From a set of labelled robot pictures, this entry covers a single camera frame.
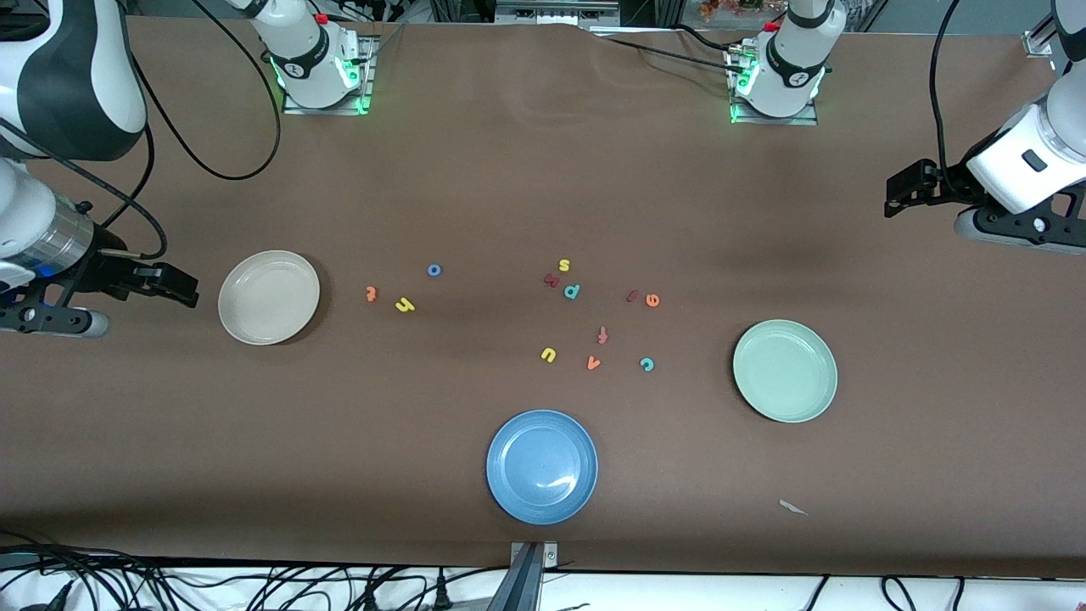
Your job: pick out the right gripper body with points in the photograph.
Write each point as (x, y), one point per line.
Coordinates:
(109, 265)

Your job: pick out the yellow letter h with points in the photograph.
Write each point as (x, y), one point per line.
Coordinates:
(405, 305)

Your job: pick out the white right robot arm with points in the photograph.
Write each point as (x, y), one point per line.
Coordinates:
(76, 85)

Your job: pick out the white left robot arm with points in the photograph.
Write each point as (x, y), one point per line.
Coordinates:
(797, 68)

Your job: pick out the beige brown plate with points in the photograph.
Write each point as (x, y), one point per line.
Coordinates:
(269, 297)

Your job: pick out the light green plate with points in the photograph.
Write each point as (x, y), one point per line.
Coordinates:
(785, 371)

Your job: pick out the orange flower bunch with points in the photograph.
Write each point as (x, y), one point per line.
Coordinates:
(730, 8)

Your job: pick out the small white paper scrap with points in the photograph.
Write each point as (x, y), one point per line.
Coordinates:
(793, 507)

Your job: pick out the large table cover sheet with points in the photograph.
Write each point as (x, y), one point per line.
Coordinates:
(509, 170)

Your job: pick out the grey power strip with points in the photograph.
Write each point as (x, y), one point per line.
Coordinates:
(556, 13)

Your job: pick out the blue plate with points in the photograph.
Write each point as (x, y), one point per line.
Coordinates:
(541, 467)

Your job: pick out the aluminium frame rail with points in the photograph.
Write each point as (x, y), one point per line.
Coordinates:
(1039, 42)

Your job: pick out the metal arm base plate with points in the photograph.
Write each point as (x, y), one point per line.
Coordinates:
(810, 117)
(365, 85)

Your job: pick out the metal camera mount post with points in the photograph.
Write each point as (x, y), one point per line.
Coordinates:
(530, 577)

